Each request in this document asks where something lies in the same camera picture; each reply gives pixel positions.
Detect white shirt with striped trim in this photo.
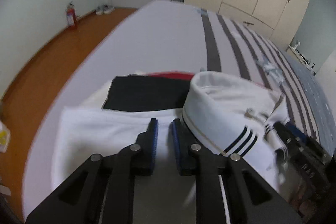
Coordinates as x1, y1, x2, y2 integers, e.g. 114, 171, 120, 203
51, 70, 292, 188

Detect striped star bedsheet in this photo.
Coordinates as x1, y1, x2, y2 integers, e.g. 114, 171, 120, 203
22, 0, 336, 216

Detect red fire extinguisher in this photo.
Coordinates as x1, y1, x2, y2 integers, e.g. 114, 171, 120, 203
66, 2, 78, 29

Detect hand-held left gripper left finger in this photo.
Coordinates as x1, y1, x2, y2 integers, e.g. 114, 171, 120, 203
25, 118, 159, 224

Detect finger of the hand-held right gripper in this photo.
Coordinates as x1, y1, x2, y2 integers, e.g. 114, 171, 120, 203
273, 122, 294, 151
287, 123, 309, 143

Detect small nightstand clutter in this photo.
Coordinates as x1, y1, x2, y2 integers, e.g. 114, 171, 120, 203
299, 53, 315, 69

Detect person's right hand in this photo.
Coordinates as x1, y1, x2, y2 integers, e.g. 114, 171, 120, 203
290, 186, 323, 216

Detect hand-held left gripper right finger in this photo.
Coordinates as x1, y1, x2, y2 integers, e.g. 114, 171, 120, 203
172, 118, 305, 224

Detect white nightstand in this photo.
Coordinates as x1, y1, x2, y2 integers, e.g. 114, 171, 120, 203
286, 46, 317, 75

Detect yellow plastic bag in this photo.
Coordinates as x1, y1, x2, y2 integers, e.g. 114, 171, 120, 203
0, 119, 11, 153

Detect red folded garment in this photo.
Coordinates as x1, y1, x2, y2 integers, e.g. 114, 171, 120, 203
144, 71, 196, 83

